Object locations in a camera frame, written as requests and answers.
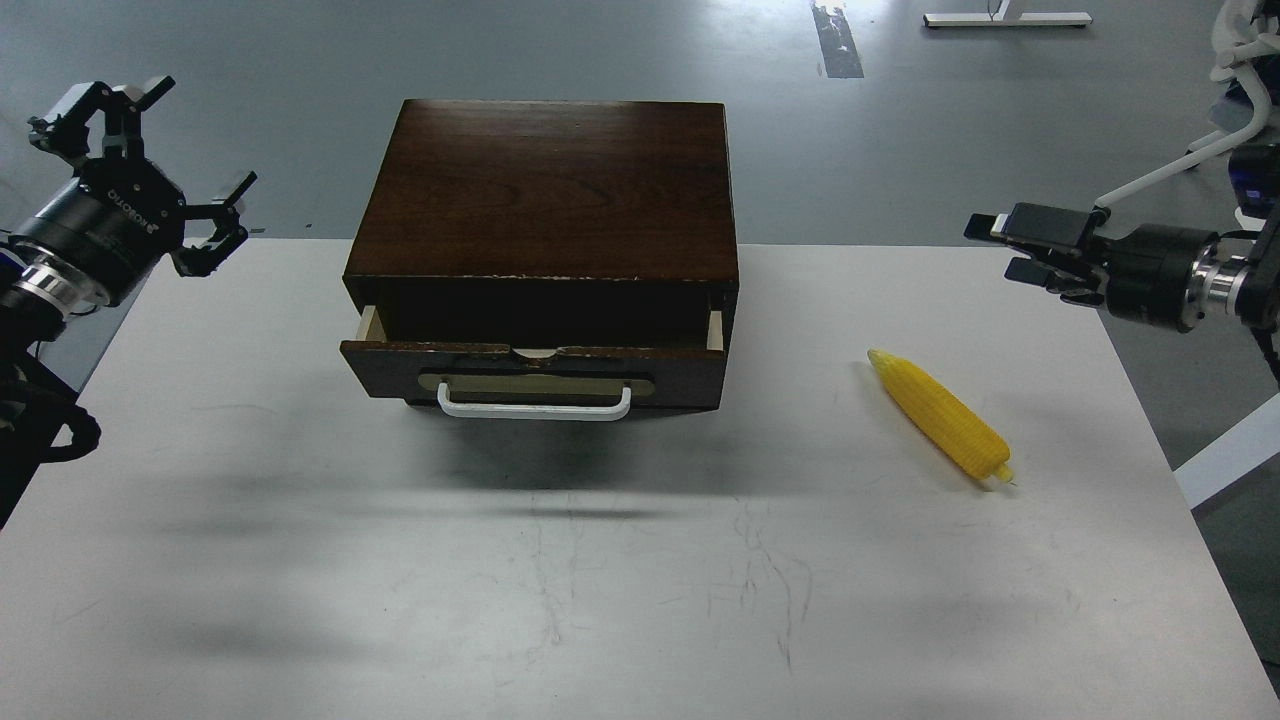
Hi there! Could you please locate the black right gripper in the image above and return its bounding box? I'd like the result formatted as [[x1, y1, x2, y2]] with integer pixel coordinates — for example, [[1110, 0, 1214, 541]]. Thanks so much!
[[964, 202, 1220, 334]]

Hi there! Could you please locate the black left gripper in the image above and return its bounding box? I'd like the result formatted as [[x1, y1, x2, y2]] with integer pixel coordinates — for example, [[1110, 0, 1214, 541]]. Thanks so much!
[[5, 76, 259, 307]]

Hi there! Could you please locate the yellow corn cob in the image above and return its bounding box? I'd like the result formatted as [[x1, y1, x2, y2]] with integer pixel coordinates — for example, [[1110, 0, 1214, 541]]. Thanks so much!
[[867, 348, 1015, 484]]

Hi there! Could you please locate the dark wooden drawer front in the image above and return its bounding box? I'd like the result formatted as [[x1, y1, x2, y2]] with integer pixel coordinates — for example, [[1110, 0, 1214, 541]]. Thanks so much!
[[339, 306, 736, 411]]

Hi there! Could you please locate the white drawer handle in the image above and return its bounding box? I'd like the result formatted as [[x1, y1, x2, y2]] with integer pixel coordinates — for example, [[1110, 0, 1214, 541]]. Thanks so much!
[[436, 380, 634, 421]]

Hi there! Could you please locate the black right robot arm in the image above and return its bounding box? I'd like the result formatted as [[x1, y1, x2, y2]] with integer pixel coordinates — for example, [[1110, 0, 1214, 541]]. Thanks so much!
[[964, 143, 1279, 375]]

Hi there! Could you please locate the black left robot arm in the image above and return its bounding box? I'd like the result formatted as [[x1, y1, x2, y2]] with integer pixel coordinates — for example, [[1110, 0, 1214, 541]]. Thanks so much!
[[1, 76, 256, 518]]

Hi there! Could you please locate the dark wooden drawer cabinet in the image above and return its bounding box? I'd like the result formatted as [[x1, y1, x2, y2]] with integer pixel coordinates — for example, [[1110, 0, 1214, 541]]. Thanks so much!
[[343, 99, 740, 347]]

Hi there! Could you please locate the white desk foot bar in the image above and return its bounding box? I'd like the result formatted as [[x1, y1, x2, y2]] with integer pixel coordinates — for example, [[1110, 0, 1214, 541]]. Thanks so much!
[[922, 1, 1093, 29]]

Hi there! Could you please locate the black floor tape strip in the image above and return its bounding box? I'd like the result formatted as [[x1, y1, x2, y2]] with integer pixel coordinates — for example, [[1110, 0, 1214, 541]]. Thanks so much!
[[810, 1, 865, 79]]

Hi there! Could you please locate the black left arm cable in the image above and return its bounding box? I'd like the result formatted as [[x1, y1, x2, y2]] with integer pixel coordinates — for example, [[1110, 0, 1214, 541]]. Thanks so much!
[[0, 370, 102, 462]]

